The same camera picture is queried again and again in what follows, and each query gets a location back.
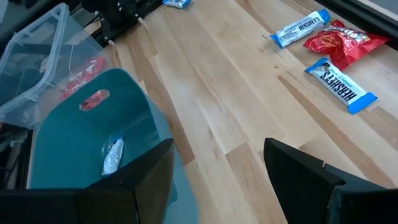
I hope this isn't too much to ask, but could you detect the clear plastic container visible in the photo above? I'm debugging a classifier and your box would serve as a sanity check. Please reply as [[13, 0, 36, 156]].
[[0, 2, 109, 130]]

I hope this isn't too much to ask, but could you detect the teal plastic bin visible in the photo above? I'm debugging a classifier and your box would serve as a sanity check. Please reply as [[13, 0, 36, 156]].
[[27, 68, 200, 224]]

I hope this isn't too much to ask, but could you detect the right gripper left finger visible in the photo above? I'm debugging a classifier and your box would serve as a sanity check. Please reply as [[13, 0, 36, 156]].
[[0, 138, 175, 224]]

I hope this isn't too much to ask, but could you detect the Hershey's white blue candy bar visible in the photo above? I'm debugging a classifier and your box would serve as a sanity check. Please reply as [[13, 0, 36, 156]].
[[162, 0, 193, 10], [101, 136, 126, 177], [269, 8, 331, 50], [303, 57, 379, 115]]

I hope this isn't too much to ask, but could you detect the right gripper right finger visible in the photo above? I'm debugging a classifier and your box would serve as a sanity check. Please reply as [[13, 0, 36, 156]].
[[263, 138, 398, 224]]

